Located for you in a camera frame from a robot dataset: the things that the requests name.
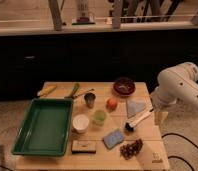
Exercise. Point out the green plastic tray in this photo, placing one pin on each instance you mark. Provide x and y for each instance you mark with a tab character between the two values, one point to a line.
45	128

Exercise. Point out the orange-red apple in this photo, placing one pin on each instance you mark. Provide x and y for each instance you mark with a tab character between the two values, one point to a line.
111	104

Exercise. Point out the green plastic cup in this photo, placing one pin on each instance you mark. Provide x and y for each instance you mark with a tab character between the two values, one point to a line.
99	117

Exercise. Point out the light blue triangular cloth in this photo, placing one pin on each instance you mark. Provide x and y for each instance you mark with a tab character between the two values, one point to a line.
134	107

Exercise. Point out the bunch of dark grapes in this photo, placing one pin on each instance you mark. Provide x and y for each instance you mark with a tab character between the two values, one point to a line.
132	149

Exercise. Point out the brown rectangular block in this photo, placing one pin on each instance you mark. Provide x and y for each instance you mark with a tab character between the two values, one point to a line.
82	146

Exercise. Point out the blue sponge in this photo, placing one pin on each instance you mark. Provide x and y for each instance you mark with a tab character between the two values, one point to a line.
113	138

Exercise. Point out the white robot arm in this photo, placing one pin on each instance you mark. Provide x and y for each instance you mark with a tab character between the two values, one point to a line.
177	82

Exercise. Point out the small metal cup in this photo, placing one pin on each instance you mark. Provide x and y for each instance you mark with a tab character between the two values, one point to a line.
90	99

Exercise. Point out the white paper cup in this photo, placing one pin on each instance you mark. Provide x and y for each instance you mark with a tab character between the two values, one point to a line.
80	123

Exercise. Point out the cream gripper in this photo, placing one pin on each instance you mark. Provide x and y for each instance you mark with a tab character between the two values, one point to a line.
160	116

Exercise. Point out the dark red bowl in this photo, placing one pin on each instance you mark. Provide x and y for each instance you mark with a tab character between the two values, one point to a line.
124	86

